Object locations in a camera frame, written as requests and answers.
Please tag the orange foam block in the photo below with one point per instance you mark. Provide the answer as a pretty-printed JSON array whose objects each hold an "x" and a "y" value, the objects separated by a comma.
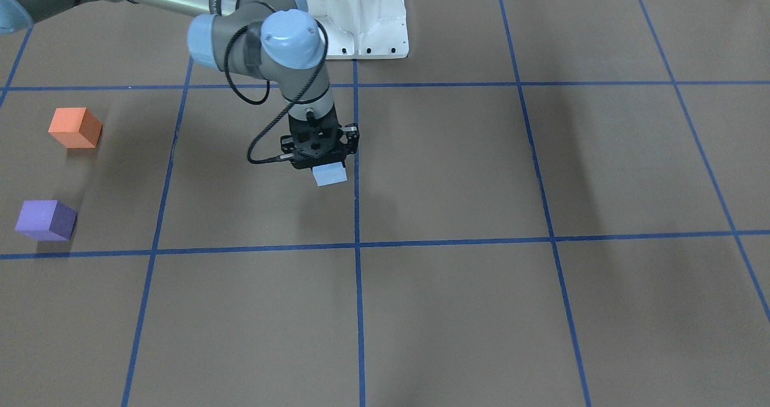
[{"x": 75, "y": 128}]

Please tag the purple foam block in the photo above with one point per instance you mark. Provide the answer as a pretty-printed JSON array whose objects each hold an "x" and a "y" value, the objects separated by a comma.
[{"x": 46, "y": 220}]

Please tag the light blue foam block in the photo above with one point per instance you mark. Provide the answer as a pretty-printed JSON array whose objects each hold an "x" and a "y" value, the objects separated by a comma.
[{"x": 330, "y": 174}]

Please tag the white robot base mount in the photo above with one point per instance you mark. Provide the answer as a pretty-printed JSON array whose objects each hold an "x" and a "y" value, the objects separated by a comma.
[{"x": 363, "y": 29}]

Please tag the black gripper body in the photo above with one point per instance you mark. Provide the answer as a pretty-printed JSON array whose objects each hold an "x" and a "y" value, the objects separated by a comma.
[{"x": 351, "y": 139}]

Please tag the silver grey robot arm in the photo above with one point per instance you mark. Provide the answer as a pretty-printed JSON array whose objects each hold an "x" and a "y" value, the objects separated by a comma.
[{"x": 276, "y": 41}]

